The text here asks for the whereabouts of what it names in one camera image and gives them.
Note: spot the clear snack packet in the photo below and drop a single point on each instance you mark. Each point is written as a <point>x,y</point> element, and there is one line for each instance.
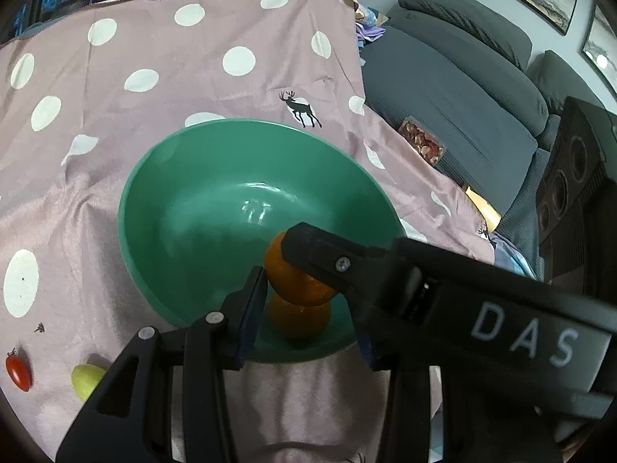
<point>423,140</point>

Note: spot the small green fruit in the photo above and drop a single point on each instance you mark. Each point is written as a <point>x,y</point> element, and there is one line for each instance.
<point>86,381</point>

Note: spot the grey sofa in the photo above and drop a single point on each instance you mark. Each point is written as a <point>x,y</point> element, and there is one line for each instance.
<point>434,87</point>

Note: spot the red cherry tomato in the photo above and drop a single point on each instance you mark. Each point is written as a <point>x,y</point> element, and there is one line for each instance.
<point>18,371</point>

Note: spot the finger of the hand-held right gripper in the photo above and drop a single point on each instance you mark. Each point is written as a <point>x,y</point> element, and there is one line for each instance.
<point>328,258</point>

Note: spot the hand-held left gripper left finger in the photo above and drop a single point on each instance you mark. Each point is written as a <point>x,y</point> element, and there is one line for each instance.
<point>248,318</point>

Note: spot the green plastic bowl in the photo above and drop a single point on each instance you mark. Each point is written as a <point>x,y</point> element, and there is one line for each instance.
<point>202,212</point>

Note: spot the black box with round holes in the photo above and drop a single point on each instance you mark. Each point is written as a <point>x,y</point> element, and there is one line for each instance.
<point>573,164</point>

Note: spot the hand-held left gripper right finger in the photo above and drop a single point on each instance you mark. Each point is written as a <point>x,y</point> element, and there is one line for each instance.
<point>407,410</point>

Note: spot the yellow paper packet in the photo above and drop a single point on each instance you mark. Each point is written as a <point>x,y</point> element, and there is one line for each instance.
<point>484,210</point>

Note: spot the pink polka dot tablecloth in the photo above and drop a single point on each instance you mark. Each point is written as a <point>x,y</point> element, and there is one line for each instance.
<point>120,106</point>

